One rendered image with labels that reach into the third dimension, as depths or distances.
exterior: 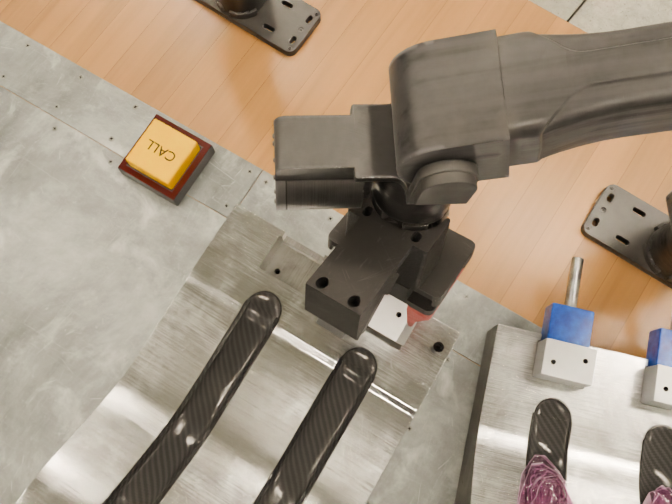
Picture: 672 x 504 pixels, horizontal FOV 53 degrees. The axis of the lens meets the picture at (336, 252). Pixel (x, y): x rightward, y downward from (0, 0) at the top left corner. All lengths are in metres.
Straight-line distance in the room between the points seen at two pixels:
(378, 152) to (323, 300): 0.10
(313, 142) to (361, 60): 0.45
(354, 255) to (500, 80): 0.16
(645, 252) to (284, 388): 0.43
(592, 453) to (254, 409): 0.33
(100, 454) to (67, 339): 0.18
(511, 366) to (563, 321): 0.07
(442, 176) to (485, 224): 0.43
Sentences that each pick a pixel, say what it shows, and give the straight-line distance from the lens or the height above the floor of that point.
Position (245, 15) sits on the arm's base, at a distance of 0.90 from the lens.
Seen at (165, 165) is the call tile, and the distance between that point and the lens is 0.79.
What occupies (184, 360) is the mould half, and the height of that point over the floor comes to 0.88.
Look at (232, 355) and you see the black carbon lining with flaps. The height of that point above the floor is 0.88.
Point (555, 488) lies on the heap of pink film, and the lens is 0.69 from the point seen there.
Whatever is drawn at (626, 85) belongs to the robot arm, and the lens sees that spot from 0.39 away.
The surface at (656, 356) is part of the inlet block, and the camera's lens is 0.75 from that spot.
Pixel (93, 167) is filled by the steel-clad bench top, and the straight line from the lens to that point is 0.86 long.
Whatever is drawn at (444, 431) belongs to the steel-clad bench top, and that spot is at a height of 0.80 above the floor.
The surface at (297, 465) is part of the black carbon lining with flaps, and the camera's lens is 0.67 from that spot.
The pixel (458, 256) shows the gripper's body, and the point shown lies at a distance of 0.54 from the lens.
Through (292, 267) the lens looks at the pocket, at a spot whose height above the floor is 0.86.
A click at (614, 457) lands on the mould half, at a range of 0.74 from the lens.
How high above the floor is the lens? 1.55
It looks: 75 degrees down
